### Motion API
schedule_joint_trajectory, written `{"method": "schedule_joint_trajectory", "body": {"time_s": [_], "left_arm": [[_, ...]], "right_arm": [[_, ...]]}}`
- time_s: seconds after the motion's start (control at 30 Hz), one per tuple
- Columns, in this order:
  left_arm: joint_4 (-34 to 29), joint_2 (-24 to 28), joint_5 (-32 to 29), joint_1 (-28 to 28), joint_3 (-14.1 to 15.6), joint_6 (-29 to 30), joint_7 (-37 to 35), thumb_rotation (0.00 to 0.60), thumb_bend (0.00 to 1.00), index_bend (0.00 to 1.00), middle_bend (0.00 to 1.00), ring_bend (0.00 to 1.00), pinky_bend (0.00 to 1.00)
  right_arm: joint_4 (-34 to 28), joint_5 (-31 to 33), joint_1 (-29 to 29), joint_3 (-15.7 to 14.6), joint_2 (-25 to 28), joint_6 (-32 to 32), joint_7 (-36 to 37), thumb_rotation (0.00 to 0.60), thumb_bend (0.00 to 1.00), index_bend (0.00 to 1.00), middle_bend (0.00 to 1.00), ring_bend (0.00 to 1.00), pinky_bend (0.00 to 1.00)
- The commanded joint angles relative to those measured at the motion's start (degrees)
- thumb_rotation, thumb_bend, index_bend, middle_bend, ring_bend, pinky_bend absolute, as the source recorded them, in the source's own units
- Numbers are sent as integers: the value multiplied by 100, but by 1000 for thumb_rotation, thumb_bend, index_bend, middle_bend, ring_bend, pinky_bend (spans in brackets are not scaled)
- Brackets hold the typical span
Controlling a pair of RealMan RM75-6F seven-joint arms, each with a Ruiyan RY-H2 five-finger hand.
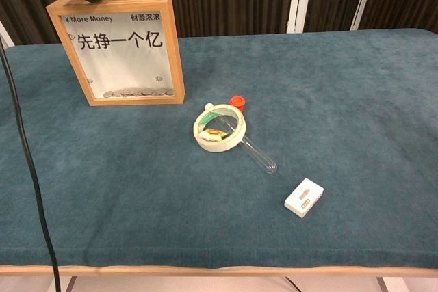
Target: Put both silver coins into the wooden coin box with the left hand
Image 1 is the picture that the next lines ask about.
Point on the wooden frame coin bank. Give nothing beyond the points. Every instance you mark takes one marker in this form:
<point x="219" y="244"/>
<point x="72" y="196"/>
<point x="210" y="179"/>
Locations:
<point x="176" y="49"/>

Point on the blue table cloth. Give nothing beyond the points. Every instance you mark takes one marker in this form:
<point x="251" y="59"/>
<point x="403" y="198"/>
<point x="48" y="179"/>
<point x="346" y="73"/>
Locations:
<point x="308" y="100"/>

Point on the red bottle cap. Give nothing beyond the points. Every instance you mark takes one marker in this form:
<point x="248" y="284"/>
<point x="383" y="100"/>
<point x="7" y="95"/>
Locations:
<point x="237" y="102"/>

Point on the clear glass test tube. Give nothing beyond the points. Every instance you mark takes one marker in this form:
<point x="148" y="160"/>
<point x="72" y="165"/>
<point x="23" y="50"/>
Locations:
<point x="263" y="158"/>

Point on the white flat card box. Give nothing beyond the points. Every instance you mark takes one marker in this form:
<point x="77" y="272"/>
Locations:
<point x="302" y="199"/>

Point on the cream masking tape roll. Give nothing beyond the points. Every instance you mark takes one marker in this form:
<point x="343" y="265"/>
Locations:
<point x="219" y="146"/>

